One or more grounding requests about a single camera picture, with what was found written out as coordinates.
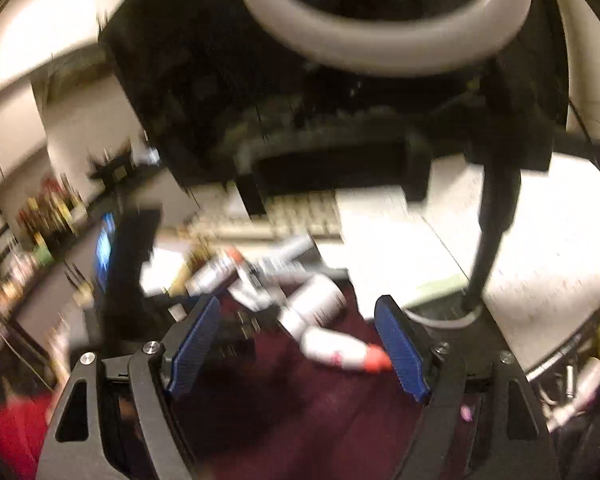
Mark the dark red table mat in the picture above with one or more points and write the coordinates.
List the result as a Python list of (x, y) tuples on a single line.
[(300, 410)]

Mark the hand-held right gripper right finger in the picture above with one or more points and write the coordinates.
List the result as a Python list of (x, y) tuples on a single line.
[(400, 355)]

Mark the open notebook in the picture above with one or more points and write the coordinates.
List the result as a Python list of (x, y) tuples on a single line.
[(395, 250)]

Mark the white labelled small bottle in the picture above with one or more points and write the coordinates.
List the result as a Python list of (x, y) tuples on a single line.
[(290, 255)]

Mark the kitchen cabinet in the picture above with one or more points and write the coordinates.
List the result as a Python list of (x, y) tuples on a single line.
[(10, 125)]

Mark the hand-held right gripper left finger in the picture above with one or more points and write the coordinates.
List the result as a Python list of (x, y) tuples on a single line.
[(195, 355)]

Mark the black computer monitor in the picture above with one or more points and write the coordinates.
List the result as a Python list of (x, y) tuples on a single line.
[(190, 100)]

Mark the plain white bottle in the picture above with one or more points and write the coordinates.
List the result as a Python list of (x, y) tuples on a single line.
[(315, 305)]

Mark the white bottle orange cap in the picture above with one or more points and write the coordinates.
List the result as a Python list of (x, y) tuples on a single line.
[(340, 350), (212, 272)]

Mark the beige keyboard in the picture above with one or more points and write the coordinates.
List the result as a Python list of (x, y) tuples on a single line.
[(290, 220)]

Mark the red cloth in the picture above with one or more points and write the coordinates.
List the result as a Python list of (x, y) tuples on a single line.
[(15, 435)]

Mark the small barcode box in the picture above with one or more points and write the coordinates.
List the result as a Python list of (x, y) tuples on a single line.
[(255, 290)]

